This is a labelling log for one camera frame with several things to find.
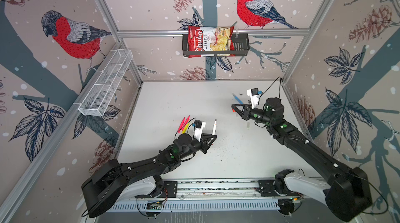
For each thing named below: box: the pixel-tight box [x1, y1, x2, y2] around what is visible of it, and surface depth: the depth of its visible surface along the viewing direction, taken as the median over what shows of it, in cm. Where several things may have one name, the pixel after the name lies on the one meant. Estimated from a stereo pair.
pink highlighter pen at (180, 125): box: [177, 116, 186, 134], surface depth 99 cm
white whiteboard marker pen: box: [211, 118, 218, 135], surface depth 76 cm
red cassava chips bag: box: [188, 25, 236, 58], surface depth 90 cm
